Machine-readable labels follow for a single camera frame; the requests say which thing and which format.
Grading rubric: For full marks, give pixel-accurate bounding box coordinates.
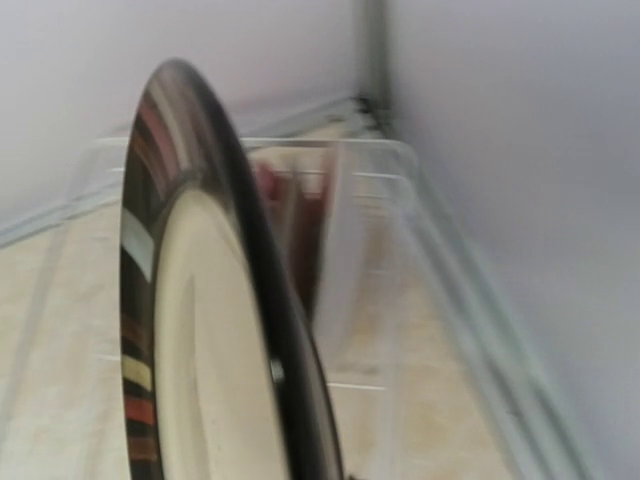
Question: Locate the black rimmed plate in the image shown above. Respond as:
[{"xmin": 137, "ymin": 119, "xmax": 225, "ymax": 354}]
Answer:
[{"xmin": 119, "ymin": 59, "xmax": 344, "ymax": 479}]

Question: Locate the pink dotted plate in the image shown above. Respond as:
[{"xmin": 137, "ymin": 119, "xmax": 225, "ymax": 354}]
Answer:
[{"xmin": 253, "ymin": 161, "xmax": 332, "ymax": 320}]

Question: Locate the white wire dish rack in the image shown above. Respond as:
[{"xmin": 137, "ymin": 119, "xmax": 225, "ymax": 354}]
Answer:
[{"xmin": 74, "ymin": 139, "xmax": 509, "ymax": 479}]

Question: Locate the right aluminium frame post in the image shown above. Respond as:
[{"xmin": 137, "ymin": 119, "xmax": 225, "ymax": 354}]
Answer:
[{"xmin": 354, "ymin": 0, "xmax": 392, "ymax": 134}]

